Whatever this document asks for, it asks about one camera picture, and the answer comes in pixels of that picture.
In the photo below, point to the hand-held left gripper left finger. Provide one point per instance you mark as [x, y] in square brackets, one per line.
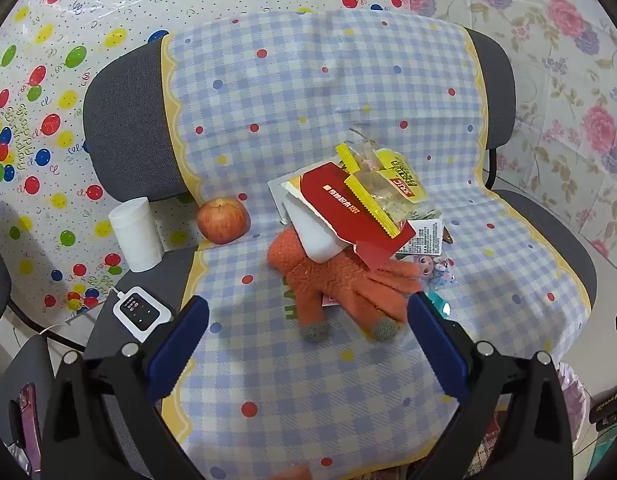
[181, 340]

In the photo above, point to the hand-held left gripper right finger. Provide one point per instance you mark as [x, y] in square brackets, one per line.
[438, 345]

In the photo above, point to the cartoon print packet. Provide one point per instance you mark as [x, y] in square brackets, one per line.
[436, 265]

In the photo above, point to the white printed packet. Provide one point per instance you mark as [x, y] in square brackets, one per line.
[426, 237]

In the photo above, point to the orange knit glove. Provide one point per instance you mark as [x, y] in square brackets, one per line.
[338, 285]

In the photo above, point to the pink trash bag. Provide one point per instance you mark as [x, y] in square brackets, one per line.
[570, 400]

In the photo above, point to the clear zip snack bag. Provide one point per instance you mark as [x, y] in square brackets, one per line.
[366, 157]
[388, 205]

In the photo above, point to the red paper carton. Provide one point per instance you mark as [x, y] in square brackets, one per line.
[348, 200]

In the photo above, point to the teal brown wrapper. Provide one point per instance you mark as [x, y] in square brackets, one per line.
[437, 304]

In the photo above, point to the white controller device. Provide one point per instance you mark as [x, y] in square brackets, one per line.
[138, 312]

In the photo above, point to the white toilet paper roll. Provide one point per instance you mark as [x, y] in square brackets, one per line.
[136, 235]

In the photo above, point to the red apple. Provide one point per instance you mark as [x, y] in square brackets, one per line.
[223, 221]

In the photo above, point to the dark grey chair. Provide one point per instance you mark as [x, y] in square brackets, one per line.
[33, 360]

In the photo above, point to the pink patterned object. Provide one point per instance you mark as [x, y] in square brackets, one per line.
[28, 405]

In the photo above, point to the white flat paper box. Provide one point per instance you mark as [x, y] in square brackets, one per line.
[279, 195]

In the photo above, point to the black device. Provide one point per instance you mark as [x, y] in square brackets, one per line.
[605, 407]

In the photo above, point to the grey office chair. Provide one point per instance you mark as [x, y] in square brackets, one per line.
[128, 110]

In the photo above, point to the blue checked blanket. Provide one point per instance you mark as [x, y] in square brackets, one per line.
[313, 85]

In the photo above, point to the floral print cloth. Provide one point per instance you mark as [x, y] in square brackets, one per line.
[563, 60]

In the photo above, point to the balloon print plastic sheet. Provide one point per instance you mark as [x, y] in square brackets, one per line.
[63, 35]

